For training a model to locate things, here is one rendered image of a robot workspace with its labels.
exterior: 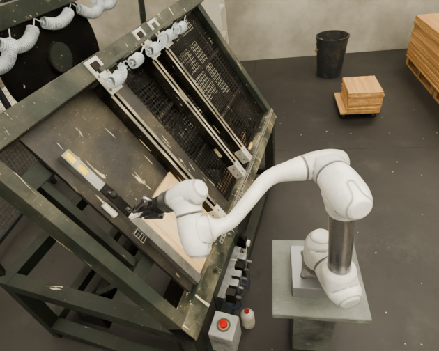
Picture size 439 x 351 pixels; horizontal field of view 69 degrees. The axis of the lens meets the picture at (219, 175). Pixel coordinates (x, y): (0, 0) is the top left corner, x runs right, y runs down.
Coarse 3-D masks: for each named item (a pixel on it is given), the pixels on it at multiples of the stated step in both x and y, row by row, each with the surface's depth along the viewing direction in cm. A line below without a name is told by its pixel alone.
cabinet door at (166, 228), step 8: (168, 176) 182; (160, 184) 178; (168, 184) 180; (160, 192) 174; (168, 216) 173; (152, 224) 163; (160, 224) 168; (168, 224) 172; (176, 224) 176; (160, 232) 166; (168, 232) 170; (176, 232) 174; (168, 240) 168; (176, 240) 173; (176, 248) 171; (184, 256) 173; (192, 264) 176; (200, 264) 180; (200, 272) 178
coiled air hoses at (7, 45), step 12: (96, 0) 218; (108, 0) 225; (72, 12) 195; (84, 12) 205; (96, 12) 213; (48, 24) 181; (60, 24) 187; (24, 36) 169; (36, 36) 174; (0, 48) 157; (12, 48) 161; (24, 48) 168; (0, 60) 157; (12, 60) 161; (0, 72) 157
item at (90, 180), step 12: (60, 156) 136; (72, 168) 139; (84, 180) 142; (96, 180) 144; (96, 192) 145; (120, 216) 152; (144, 228) 156; (156, 240) 159; (168, 252) 163; (180, 264) 167; (192, 276) 170
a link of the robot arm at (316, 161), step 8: (312, 152) 124; (320, 152) 123; (328, 152) 122; (336, 152) 122; (344, 152) 124; (312, 160) 121; (320, 160) 119; (328, 160) 117; (336, 160) 116; (344, 160) 119; (312, 168) 120; (320, 168) 117; (312, 176) 122
